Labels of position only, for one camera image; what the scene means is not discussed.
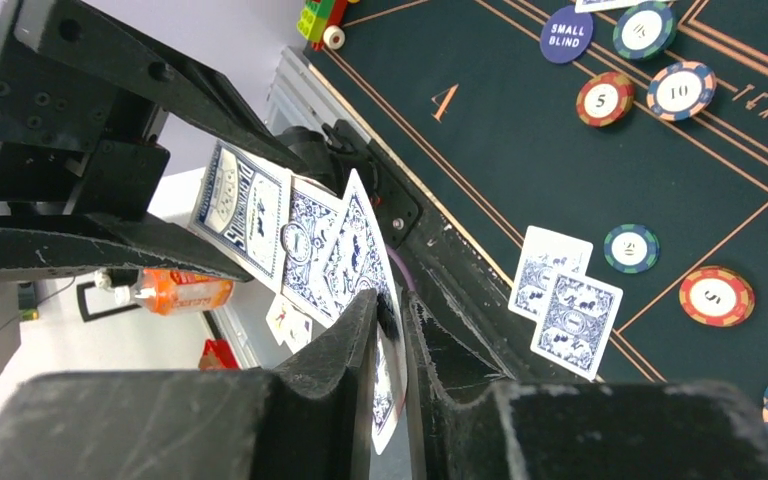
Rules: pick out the grey lego block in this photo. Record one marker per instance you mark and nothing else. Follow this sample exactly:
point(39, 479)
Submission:
point(320, 23)

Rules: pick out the card being pulled out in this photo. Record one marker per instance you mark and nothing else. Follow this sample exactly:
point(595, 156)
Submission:
point(356, 259)

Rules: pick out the green poker chip stack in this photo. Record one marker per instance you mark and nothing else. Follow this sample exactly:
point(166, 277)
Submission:
point(631, 248)

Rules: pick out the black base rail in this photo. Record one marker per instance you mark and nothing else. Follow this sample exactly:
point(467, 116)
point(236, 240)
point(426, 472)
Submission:
point(456, 281)

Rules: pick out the orange poker chip stack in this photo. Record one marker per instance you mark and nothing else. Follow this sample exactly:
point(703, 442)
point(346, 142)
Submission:
point(716, 296)

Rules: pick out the blue playing card deck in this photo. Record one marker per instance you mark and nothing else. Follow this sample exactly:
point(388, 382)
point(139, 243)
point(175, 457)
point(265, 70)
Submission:
point(242, 205)

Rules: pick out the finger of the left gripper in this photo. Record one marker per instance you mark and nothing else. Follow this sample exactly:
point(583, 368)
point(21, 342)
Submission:
point(57, 246)
point(172, 86)

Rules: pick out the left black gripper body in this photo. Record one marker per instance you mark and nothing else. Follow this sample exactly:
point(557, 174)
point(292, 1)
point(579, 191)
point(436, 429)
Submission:
point(69, 137)

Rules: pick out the loose cards on floor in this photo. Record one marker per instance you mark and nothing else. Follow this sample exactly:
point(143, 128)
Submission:
point(289, 325)

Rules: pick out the orange drink bottle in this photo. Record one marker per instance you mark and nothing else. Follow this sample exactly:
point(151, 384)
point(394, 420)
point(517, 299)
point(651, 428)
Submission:
point(171, 292)

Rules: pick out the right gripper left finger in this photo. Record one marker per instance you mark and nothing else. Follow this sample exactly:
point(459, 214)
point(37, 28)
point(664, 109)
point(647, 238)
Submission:
point(308, 418)

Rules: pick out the red object on floor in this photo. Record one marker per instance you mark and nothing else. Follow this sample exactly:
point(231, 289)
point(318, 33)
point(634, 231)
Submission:
point(217, 354)

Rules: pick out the dark green poker mat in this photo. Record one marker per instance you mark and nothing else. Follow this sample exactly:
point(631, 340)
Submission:
point(461, 92)

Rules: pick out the next card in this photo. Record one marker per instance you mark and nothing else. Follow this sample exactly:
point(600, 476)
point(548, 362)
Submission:
point(312, 214)

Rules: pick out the blue small blind button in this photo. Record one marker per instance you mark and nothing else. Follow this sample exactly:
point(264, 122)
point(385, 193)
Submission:
point(566, 35)

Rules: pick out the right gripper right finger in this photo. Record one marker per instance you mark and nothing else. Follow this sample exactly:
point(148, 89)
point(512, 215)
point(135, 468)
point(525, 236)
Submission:
point(466, 420)

